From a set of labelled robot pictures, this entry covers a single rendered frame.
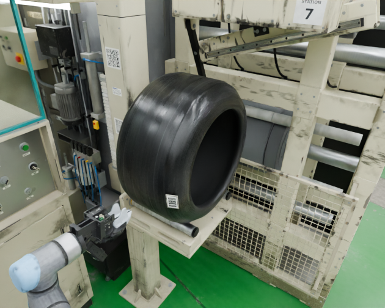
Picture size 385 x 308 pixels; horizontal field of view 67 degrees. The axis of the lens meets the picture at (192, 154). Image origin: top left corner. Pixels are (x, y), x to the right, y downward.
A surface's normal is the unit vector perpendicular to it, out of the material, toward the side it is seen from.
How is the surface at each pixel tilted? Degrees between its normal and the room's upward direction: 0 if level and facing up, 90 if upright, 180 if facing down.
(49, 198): 0
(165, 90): 21
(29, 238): 90
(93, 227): 90
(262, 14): 90
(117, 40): 90
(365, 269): 0
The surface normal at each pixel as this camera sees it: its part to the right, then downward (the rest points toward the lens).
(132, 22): 0.83, 0.31
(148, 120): -0.40, -0.27
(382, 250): 0.02, -0.85
